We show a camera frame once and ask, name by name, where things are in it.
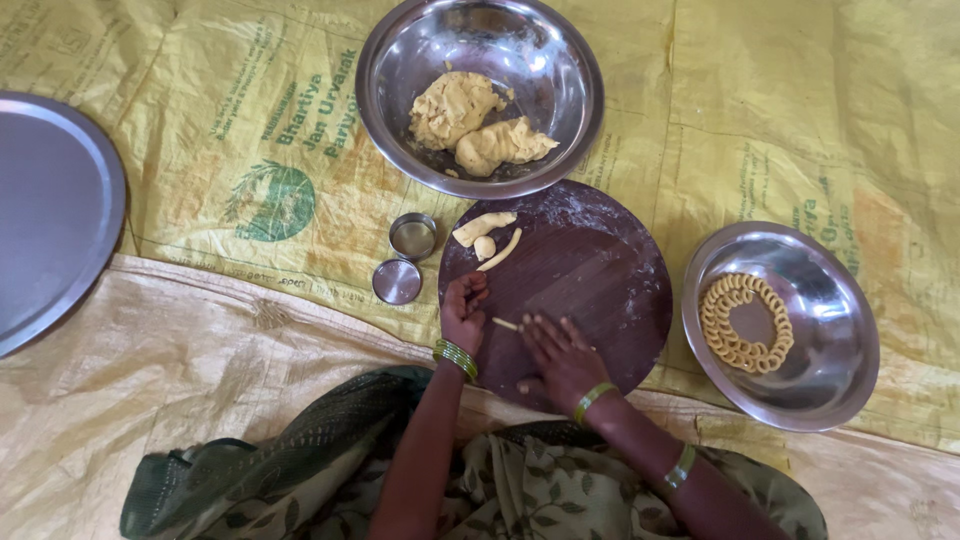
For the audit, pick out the person's left hand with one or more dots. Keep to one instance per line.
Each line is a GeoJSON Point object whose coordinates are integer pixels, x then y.
{"type": "Point", "coordinates": [459, 315]}

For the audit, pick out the person's right hand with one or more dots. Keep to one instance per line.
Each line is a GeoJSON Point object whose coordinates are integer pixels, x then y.
{"type": "Point", "coordinates": [566, 367]}

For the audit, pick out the thin dough strand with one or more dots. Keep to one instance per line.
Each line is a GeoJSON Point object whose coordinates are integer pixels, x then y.
{"type": "Point", "coordinates": [505, 324]}

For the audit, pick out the green wrist bangle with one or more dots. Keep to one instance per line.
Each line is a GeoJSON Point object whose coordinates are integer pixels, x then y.
{"type": "Point", "coordinates": [592, 399]}

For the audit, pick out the stack of green bangles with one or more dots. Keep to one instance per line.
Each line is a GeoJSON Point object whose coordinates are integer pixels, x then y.
{"type": "Point", "coordinates": [455, 358]}

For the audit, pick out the small round steel lid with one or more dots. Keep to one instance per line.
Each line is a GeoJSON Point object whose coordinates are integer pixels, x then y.
{"type": "Point", "coordinates": [397, 282]}

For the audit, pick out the small dough ball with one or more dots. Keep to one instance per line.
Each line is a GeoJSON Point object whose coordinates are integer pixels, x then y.
{"type": "Point", "coordinates": [484, 247]}

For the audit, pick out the curved dough strand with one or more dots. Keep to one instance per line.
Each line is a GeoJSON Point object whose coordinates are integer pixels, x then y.
{"type": "Point", "coordinates": [504, 252]}

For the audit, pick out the small round steel container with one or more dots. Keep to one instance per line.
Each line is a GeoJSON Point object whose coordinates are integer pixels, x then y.
{"type": "Point", "coordinates": [412, 237]}

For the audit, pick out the elongated dough piece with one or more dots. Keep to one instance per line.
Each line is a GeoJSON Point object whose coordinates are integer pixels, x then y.
{"type": "Point", "coordinates": [484, 226]}

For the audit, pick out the round dark wooden board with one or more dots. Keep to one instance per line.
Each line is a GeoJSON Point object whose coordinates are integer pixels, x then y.
{"type": "Point", "coordinates": [592, 270]}

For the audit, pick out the green and gold bangle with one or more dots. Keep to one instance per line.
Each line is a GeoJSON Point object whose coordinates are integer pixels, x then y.
{"type": "Point", "coordinates": [681, 465]}

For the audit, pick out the pile of dough snack rings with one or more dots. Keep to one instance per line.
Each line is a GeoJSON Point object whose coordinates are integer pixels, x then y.
{"type": "Point", "coordinates": [712, 330]}

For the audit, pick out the smooth yellow dough lump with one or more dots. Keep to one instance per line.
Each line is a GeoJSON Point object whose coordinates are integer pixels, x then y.
{"type": "Point", "coordinates": [499, 146]}

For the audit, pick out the green leaf-patterned sari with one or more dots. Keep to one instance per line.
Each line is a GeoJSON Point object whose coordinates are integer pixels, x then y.
{"type": "Point", "coordinates": [315, 457]}

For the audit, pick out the rough yellow dough lump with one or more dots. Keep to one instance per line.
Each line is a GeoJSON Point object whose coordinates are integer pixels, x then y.
{"type": "Point", "coordinates": [450, 109]}

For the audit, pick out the steel bowl with snack rings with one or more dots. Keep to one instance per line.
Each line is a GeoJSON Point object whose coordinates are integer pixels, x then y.
{"type": "Point", "coordinates": [832, 375]}

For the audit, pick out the steel bowl with dough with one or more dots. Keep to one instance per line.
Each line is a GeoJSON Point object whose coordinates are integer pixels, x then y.
{"type": "Point", "coordinates": [525, 45]}

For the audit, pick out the beige woven sack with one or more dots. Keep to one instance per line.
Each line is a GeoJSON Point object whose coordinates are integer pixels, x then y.
{"type": "Point", "coordinates": [187, 390]}

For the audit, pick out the yellow printed woven sack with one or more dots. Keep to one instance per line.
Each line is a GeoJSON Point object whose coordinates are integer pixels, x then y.
{"type": "Point", "coordinates": [225, 112]}

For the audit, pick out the large flat steel plate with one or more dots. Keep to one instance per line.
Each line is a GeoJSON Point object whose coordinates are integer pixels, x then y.
{"type": "Point", "coordinates": [52, 217]}

